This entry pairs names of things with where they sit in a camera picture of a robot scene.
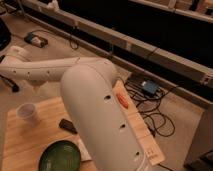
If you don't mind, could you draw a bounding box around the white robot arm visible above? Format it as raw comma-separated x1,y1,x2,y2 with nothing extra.
0,46,152,171

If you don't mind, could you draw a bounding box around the green ceramic bowl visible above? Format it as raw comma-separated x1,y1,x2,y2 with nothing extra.
38,140,81,171

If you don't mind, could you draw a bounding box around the orange marker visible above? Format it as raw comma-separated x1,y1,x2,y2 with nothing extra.
116,93,129,109

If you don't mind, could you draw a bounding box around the blue power adapter box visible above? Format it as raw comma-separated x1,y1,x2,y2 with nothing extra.
142,80,159,95

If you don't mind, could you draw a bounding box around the small black rectangular object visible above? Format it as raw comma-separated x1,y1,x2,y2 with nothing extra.
59,119,77,134

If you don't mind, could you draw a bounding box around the blue white floor device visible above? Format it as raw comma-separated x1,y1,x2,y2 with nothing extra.
24,33,48,48

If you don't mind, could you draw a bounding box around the black tangled floor cable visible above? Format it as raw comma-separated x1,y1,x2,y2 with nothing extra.
123,75,181,138

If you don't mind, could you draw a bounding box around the long grey shelf rail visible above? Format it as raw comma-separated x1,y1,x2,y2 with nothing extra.
22,0,213,88

